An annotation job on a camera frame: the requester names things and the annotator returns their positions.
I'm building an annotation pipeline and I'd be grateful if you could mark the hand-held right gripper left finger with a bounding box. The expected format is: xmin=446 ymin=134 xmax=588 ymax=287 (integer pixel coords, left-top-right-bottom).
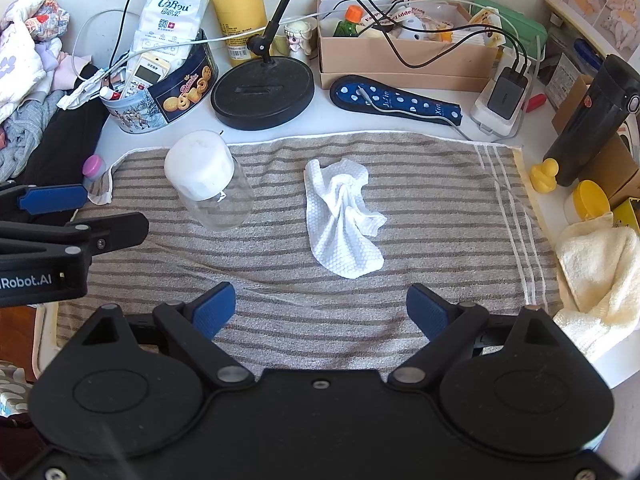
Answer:
xmin=75 ymin=281 xmax=256 ymax=389

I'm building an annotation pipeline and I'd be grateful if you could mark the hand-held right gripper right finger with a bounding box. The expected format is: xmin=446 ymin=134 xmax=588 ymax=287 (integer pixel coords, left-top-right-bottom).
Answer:
xmin=387 ymin=284 xmax=577 ymax=388

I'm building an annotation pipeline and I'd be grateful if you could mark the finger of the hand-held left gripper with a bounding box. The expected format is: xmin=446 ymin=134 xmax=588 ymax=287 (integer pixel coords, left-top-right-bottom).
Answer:
xmin=0 ymin=183 xmax=89 ymax=224
xmin=0 ymin=211 xmax=150 ymax=261

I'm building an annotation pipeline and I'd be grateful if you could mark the white wipe cloth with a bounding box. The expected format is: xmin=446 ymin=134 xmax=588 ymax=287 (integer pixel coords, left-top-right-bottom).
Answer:
xmin=304 ymin=158 xmax=388 ymax=280

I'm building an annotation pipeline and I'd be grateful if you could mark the clear jar with white lid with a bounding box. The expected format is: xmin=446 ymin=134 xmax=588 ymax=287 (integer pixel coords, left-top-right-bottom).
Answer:
xmin=164 ymin=130 xmax=253 ymax=232

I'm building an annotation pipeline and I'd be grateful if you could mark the blue lid plastic container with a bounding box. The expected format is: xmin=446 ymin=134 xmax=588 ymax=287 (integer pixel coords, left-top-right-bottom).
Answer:
xmin=572 ymin=37 xmax=603 ymax=76

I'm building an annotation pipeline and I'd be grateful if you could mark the black garment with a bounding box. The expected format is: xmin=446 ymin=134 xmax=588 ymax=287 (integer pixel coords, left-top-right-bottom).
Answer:
xmin=20 ymin=62 xmax=111 ymax=226

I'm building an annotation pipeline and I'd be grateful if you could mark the small bottle with pink cap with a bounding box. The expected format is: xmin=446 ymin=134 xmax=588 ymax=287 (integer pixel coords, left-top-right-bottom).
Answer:
xmin=82 ymin=155 xmax=106 ymax=191

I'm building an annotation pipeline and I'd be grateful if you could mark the grey knitted garment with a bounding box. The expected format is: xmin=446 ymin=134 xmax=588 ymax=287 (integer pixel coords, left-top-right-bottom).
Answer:
xmin=0 ymin=90 xmax=66 ymax=183

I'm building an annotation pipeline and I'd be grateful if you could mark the grey striped towel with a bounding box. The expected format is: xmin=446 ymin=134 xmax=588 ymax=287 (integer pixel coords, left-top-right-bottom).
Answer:
xmin=55 ymin=132 xmax=568 ymax=381

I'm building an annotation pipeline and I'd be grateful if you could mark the floral white clothes pile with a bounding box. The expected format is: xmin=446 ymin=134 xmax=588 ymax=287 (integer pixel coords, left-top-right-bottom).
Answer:
xmin=0 ymin=0 xmax=71 ymax=121

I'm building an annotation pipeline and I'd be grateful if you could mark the blue cookie tin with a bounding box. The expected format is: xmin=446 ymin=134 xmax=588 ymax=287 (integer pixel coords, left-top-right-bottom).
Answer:
xmin=100 ymin=30 xmax=219 ymax=136

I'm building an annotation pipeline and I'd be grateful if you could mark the white remote control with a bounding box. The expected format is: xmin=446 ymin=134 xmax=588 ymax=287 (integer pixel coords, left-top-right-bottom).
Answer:
xmin=122 ymin=51 xmax=173 ymax=98

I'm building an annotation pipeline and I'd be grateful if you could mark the yellow rubber duck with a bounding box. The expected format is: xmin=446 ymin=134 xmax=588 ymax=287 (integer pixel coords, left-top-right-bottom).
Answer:
xmin=530 ymin=158 xmax=560 ymax=195

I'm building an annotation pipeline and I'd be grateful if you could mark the cream yellow towel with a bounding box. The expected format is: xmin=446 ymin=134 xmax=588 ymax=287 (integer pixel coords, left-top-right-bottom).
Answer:
xmin=552 ymin=212 xmax=640 ymax=363

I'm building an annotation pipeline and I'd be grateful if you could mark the small jar with yellow lid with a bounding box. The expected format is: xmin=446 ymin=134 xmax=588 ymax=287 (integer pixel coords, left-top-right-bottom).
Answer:
xmin=564 ymin=180 xmax=612 ymax=226

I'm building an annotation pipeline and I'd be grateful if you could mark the white power strip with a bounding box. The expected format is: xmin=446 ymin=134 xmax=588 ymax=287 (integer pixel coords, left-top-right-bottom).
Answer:
xmin=472 ymin=55 xmax=533 ymax=139

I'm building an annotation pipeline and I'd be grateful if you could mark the black round-base stand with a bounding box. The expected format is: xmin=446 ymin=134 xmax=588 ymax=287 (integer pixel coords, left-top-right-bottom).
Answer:
xmin=210 ymin=0 xmax=316 ymax=131

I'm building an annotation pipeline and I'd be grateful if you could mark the white cotton tissue pack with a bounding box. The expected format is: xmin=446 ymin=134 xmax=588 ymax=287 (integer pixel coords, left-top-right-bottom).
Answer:
xmin=127 ymin=0 xmax=211 ymax=68

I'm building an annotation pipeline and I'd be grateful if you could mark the small yellow box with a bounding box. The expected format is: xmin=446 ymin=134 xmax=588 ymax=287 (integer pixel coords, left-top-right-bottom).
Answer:
xmin=612 ymin=199 xmax=640 ymax=236

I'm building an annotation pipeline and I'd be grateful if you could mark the blue polka dot pouch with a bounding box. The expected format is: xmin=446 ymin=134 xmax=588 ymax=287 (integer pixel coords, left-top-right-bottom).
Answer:
xmin=329 ymin=75 xmax=462 ymax=126

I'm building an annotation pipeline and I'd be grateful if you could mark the black charger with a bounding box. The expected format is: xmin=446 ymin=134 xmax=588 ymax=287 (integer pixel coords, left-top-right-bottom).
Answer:
xmin=487 ymin=66 xmax=531 ymax=120

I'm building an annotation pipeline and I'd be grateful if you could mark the black thermos bottle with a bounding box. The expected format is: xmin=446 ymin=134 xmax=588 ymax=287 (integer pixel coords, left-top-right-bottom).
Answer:
xmin=542 ymin=54 xmax=640 ymax=187

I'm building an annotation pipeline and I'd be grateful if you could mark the yellow cylinder canister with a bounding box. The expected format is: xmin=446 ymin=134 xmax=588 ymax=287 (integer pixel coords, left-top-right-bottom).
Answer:
xmin=210 ymin=0 xmax=268 ymax=68

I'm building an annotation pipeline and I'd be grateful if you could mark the small blonde doll figurine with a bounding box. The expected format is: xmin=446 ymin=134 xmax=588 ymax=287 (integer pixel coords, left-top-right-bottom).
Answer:
xmin=284 ymin=21 xmax=313 ymax=57

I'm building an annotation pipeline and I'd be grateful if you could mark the white perforated plastic toy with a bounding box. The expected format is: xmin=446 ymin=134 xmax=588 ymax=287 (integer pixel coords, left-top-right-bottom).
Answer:
xmin=397 ymin=10 xmax=428 ymax=43

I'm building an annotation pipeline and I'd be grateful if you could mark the green bottle with orange cap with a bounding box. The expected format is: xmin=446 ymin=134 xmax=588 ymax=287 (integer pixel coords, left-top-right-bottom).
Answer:
xmin=332 ymin=5 xmax=363 ymax=38

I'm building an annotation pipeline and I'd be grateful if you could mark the green wipes pack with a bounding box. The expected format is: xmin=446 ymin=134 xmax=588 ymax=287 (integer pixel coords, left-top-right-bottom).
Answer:
xmin=470 ymin=0 xmax=548 ymax=58

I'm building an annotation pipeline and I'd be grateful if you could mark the framed photo collage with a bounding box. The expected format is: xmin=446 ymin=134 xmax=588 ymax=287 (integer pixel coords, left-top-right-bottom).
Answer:
xmin=544 ymin=0 xmax=640 ymax=61

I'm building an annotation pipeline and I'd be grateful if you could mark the grey cable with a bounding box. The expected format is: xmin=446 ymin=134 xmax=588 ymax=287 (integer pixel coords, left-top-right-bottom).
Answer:
xmin=356 ymin=87 xmax=473 ymax=142

